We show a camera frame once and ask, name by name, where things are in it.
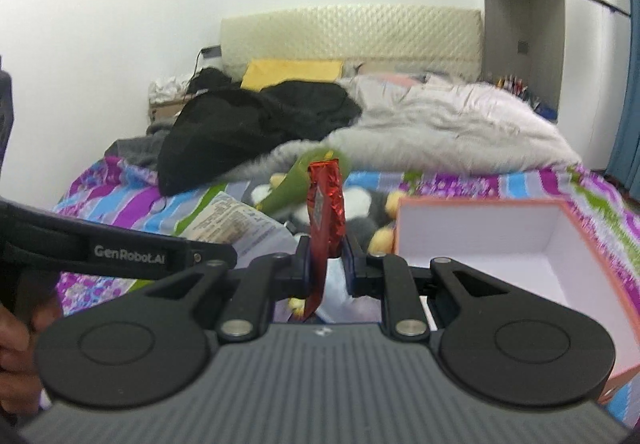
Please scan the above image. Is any grey duvet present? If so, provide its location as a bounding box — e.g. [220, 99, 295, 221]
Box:
[220, 72, 583, 185]

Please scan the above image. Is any black garment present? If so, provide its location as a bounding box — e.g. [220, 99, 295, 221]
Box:
[157, 68, 363, 197]

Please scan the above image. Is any red foil snack packet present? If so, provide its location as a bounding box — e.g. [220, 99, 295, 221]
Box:
[302, 159, 347, 323]

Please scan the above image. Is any row of coloured pencils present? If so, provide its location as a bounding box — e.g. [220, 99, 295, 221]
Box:
[492, 72, 545, 110]

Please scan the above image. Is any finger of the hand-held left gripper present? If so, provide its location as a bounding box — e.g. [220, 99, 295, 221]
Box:
[192, 244, 239, 271]

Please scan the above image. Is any grey chair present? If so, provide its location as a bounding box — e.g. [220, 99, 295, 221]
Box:
[0, 56, 14, 177]

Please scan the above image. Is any white crumpled cloth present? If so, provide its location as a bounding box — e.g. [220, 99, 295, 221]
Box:
[150, 74, 195, 103]

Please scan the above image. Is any blue curtain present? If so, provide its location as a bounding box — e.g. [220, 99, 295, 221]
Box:
[602, 0, 640, 211]

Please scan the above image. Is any brown cardboard box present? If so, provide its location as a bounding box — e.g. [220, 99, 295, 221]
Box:
[148, 96, 195, 125]

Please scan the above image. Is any striped floral bed sheet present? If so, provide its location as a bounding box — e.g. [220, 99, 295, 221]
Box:
[52, 156, 640, 427]

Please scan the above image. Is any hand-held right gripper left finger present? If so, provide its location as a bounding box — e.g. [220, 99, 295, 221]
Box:
[120, 236, 314, 345]

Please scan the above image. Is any white plastic bottle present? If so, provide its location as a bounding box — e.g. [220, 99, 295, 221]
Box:
[187, 191, 299, 271]

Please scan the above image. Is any black charger cable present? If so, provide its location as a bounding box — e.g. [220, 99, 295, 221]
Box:
[191, 45, 223, 80]

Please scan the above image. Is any cream padded headboard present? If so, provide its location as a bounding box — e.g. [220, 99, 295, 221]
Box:
[220, 6, 484, 84]

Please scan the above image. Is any person's left hand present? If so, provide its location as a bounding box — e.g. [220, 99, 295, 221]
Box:
[0, 294, 66, 417]

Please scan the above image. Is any orange cardboard box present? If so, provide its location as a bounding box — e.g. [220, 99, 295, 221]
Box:
[392, 196, 640, 406]

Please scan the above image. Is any grey knitted cloth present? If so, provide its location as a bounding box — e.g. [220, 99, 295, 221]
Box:
[104, 120, 174, 171]

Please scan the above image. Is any yellow pillow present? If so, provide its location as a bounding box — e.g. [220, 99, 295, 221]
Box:
[241, 58, 346, 90]

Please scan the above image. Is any green plush snake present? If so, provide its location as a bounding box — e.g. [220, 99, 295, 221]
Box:
[260, 146, 354, 215]

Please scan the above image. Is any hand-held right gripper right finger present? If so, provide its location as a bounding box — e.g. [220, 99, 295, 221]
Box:
[342, 226, 517, 343]

